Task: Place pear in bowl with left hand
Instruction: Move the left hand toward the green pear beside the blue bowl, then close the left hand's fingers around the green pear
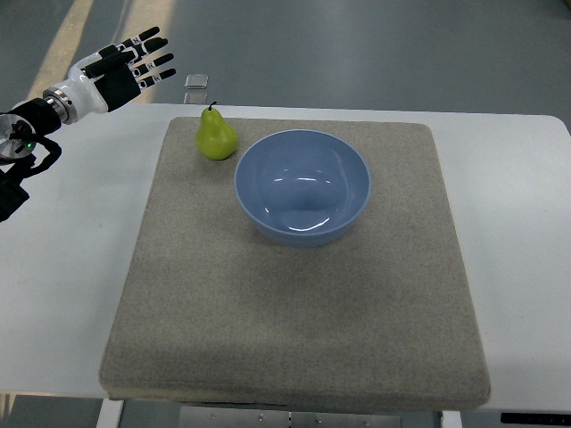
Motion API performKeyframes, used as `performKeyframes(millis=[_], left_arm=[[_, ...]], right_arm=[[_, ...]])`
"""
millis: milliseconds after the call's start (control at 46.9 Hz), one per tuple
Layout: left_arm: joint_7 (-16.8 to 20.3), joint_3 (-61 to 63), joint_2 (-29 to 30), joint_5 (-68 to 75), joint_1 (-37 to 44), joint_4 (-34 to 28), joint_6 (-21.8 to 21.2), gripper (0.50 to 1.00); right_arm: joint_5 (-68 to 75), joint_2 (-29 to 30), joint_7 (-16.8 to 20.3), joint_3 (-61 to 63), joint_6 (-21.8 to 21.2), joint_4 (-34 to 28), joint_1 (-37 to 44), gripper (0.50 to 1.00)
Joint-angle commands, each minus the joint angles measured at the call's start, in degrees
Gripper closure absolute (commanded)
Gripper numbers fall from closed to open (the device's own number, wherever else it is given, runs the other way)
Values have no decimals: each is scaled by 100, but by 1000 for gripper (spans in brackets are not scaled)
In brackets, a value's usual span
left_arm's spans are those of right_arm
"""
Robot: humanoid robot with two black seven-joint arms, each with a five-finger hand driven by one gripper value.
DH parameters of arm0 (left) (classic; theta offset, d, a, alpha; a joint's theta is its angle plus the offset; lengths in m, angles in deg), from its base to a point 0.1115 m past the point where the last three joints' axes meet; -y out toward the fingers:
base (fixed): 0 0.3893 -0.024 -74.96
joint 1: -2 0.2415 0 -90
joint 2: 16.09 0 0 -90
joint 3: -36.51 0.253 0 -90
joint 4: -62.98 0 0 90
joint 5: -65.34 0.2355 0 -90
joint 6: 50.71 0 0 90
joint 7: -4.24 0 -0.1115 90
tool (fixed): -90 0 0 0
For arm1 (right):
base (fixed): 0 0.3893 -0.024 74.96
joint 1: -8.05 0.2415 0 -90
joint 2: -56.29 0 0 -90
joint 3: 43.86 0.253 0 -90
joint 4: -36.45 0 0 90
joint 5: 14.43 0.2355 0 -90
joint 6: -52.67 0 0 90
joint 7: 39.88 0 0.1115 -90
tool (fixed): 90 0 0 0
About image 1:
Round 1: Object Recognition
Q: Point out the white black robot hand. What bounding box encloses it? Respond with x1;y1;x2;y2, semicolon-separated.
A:
43;26;176;120

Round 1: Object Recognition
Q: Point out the green pear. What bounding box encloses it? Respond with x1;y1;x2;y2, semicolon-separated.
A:
195;101;238;161

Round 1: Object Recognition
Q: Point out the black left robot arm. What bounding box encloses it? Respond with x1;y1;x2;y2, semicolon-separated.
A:
1;27;176;221

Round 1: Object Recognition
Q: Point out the blue bowl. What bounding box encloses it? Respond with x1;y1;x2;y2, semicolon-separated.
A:
234;129;372;248

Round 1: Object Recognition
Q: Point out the upper metal floor plate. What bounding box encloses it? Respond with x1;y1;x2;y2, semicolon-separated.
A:
184;74;208;89

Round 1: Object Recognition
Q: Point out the metal floor plate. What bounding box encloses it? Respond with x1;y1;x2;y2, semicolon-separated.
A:
183;92;207;105
184;74;208;89

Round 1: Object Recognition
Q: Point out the lower metal floor plate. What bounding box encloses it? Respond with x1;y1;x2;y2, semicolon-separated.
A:
183;92;207;105

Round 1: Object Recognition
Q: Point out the beige felt mat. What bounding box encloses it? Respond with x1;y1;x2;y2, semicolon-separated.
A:
99;118;491;413

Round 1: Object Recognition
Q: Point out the white table frame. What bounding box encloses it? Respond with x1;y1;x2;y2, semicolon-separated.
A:
95;399;463;428

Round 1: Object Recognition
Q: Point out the metal bracket under table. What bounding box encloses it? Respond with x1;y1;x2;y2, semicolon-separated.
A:
178;407;402;428

